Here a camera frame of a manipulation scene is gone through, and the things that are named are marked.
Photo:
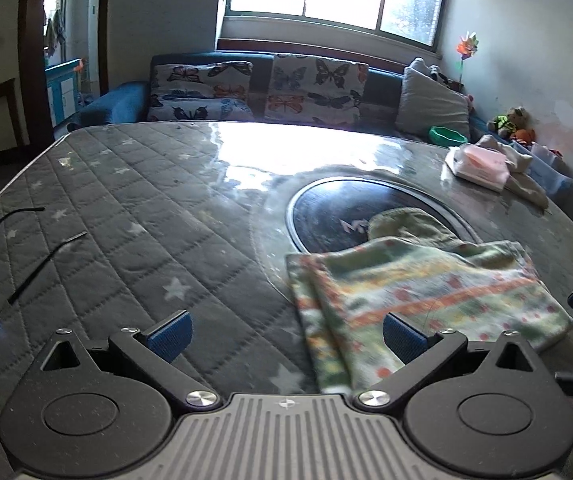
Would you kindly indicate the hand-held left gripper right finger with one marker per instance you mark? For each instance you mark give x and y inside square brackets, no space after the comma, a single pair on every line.
[402,340]

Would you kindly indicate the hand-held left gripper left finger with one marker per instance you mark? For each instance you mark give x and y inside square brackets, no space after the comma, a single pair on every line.
[171,336]

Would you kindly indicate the floral patterned green clothes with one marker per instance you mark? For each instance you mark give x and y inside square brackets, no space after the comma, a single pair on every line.
[416,285]

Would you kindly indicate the hanging clothes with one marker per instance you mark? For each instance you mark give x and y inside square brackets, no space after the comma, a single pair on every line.
[54,30]

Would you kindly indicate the blue storage box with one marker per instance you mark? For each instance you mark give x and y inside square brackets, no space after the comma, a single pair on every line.
[546,170]

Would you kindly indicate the beige cloth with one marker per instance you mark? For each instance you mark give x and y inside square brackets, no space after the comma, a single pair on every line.
[521,180]

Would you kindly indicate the round black glass inset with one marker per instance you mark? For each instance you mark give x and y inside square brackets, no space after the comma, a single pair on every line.
[326,215]

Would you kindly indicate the pink white tissue pack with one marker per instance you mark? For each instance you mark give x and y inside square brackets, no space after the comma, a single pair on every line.
[476,165]

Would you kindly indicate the orange stuffed toy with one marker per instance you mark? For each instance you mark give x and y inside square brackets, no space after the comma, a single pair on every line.
[524,136]

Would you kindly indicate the teddy bear with green vest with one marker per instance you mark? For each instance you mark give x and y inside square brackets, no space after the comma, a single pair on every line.
[509,120]

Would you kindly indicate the green bowl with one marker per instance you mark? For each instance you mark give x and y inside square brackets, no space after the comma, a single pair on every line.
[444,135]

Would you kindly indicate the grey cushion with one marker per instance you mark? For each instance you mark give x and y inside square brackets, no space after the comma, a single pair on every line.
[431,105]

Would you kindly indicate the blue sofa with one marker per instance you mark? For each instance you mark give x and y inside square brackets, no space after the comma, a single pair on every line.
[116,102]

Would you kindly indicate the long butterfly print cushion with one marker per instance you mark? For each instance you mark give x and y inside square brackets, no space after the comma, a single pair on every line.
[191,90]

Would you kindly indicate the square butterfly print cushion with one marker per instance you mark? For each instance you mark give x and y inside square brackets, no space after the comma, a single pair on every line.
[316,90]

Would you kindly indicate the blue and white cabinet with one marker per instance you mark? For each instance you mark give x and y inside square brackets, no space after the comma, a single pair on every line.
[64,90]

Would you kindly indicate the white plush pillow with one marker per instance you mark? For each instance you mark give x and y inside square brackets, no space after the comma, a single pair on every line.
[419,66]

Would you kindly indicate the colourful pinwheel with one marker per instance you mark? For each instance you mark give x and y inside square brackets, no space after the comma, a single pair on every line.
[468,45]

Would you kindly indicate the black frame eyeglasses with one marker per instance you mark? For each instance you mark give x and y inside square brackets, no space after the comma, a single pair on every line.
[26,209]

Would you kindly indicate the dark wooden door frame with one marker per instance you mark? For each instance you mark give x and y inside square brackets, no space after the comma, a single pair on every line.
[31,35]

